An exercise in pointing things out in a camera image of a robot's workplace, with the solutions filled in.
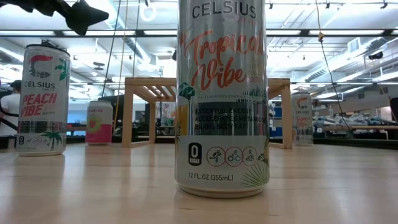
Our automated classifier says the wooden slatted shelf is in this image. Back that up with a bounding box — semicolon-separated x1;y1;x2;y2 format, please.
121;77;293;150

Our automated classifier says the black display screen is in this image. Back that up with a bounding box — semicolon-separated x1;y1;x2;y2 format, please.
98;95;124;128

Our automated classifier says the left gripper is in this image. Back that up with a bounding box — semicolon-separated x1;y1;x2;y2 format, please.
0;0;110;36

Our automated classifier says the Celsius Peach Vibe can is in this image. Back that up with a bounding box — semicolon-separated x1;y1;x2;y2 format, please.
16;43;72;157

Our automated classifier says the wooden workbench with clutter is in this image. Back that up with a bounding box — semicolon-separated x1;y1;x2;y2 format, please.
312;111;398;141

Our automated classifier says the yellow knotted hanging cable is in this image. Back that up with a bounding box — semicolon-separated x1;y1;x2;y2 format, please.
314;0;354;133

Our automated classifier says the pink strawberry soda can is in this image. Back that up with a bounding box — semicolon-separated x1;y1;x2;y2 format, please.
85;100;114;146

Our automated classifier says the person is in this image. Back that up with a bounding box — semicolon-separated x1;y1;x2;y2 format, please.
0;79;22;138

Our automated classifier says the black curved cable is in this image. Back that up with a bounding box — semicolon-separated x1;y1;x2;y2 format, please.
0;101;19;131

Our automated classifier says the white hanging ring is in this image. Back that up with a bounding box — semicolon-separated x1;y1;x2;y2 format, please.
139;1;157;22

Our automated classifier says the Celsius Tropical Vibe can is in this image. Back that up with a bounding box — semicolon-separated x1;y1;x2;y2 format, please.
290;91;314;147
174;0;271;199

